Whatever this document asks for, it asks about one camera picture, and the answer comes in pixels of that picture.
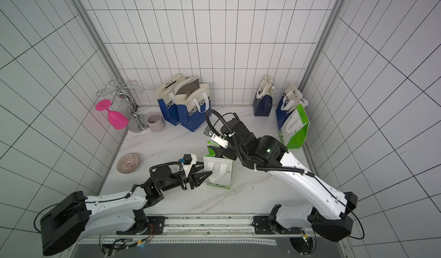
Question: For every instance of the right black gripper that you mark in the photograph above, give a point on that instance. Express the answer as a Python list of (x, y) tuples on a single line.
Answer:
[(225, 151)]

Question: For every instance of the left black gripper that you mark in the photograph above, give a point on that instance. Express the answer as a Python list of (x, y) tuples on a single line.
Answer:
[(197, 180)]

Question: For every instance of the green white bag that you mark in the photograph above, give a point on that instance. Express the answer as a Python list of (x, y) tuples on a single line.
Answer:
[(294, 131), (219, 164)]

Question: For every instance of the blue cheerful bag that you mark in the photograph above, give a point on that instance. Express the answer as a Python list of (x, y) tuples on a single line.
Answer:
[(193, 99), (166, 103)]

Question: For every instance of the blue Cheerful bag front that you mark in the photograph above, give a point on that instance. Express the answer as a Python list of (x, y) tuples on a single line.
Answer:
[(166, 103)]

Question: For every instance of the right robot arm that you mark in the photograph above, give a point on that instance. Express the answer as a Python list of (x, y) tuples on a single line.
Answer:
[(327, 210)]

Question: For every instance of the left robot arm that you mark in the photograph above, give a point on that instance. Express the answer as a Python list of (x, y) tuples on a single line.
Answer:
[(78, 217)]

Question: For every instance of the dark bag behind left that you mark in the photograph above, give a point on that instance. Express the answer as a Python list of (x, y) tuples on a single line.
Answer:
[(263, 102)]

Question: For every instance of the dark blue bag behind right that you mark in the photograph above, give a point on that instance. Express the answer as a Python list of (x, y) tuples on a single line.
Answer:
[(290, 99)]

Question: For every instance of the mauve ceramic mug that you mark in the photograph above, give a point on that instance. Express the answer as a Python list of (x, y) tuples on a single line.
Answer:
[(155, 122)]

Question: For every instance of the round drain cover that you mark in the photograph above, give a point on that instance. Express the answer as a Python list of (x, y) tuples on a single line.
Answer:
[(128, 163)]

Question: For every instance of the pink plastic wine glass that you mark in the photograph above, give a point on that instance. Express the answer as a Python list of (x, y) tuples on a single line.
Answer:
[(116, 119)]

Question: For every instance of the chrome glass holder stand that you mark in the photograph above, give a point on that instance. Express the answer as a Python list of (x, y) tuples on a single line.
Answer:
[(137, 122)]

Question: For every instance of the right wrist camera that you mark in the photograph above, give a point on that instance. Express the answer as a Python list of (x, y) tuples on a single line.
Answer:
[(215, 139)]

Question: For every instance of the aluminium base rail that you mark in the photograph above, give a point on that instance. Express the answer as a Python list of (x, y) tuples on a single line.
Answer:
[(229, 224)]

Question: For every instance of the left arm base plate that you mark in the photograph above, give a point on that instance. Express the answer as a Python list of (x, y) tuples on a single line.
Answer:
[(154, 225)]

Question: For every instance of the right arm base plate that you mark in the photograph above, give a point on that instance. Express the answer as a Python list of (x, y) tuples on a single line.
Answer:
[(263, 226)]

